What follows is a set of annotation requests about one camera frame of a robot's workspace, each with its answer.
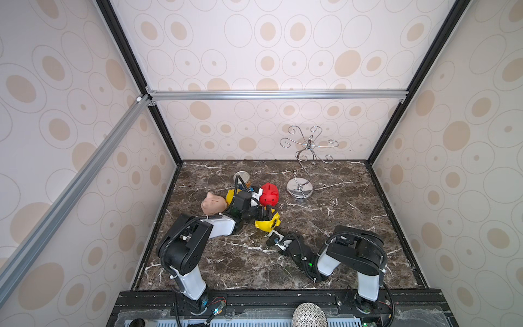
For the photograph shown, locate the diagonal aluminium frame bar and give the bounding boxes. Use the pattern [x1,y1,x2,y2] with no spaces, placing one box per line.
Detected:
[1,94,152,305]

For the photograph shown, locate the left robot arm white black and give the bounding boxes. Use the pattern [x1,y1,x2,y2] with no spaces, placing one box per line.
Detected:
[157,192,260,304]

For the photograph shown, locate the chrome mug tree stand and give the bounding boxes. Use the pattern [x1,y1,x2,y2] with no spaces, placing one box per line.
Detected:
[280,125,339,200]

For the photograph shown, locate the yellow piggy bank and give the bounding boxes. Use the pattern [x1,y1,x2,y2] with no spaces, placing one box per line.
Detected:
[226,189,239,205]
[255,207,281,233]

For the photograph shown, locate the pink piggy bank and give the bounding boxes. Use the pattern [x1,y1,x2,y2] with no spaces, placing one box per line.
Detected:
[200,192,228,216]

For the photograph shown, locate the red piggy bank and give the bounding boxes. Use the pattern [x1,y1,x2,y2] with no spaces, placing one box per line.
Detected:
[260,183,279,207]

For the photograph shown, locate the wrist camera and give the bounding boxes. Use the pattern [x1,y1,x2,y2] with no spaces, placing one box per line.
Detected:
[249,186,263,207]
[275,235,292,252]

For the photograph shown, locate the soup can blue label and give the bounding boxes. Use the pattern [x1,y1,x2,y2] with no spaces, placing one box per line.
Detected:
[234,170,251,192]

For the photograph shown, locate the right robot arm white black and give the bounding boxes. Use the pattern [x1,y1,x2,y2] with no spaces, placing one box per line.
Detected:
[266,226,388,314]

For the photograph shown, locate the perforated metal ball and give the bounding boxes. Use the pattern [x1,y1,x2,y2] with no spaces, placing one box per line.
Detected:
[291,302,328,327]

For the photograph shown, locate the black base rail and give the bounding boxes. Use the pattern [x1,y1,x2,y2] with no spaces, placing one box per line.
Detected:
[106,289,458,326]

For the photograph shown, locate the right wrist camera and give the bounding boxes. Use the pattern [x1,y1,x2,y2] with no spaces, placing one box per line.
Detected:
[275,235,292,252]

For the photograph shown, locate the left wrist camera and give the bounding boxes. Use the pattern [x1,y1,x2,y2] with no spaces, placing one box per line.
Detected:
[249,186,263,207]

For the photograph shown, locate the horizontal aluminium frame bar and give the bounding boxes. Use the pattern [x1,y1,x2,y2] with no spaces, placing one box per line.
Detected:
[139,89,409,104]

